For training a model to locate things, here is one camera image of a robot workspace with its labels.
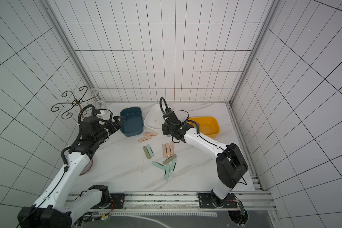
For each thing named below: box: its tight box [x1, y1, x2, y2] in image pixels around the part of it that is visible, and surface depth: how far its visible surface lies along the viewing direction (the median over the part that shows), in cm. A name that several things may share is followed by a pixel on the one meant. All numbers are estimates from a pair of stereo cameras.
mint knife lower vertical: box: [164, 163, 171, 181], surface depth 84 cm
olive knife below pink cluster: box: [162, 154, 178, 165], surface depth 89 cm
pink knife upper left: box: [143, 132, 158, 136], surface depth 102 cm
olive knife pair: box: [142, 145, 152, 160], surface depth 92 cm
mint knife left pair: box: [146, 144, 155, 158], surface depth 92 cm
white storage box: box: [143, 103, 169, 130], surface depth 108 cm
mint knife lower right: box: [169, 158, 178, 174], surface depth 87 cm
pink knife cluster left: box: [161, 143, 168, 159], surface depth 92 cm
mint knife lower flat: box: [152, 161, 167, 171], surface depth 87 cm
